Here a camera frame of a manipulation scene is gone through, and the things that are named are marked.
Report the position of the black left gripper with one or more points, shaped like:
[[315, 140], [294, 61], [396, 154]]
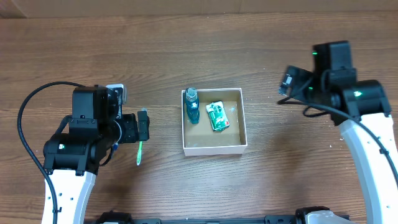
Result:
[[143, 125]]

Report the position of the green toothbrush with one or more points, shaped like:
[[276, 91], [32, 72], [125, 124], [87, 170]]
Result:
[[139, 154]]

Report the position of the blue mouthwash bottle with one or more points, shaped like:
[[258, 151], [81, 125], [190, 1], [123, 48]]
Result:
[[192, 105]]

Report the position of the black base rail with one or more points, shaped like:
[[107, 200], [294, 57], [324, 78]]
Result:
[[126, 218]]

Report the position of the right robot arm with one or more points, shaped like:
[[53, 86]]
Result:
[[362, 112]]

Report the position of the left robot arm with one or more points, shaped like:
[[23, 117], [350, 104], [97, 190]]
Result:
[[82, 144]]

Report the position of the green soap package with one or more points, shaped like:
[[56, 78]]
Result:
[[218, 118]]

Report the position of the white cardboard box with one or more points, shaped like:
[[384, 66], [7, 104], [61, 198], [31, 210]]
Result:
[[200, 139]]

